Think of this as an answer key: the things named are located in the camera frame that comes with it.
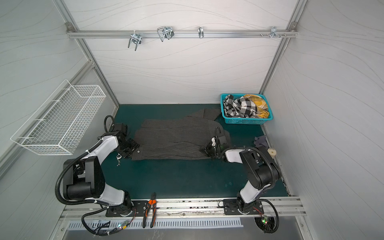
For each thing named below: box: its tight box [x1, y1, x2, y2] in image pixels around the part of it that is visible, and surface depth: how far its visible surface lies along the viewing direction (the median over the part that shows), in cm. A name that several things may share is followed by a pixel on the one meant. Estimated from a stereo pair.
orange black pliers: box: [142, 192, 157, 228], surface depth 75 cm
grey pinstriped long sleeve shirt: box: [132, 108, 231, 161], surface depth 103 cm
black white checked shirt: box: [223, 94, 258, 118], surface depth 106 cm
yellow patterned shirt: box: [243, 94, 270, 119], surface depth 106 cm
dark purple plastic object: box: [253, 135, 270, 150], surface depth 99 cm
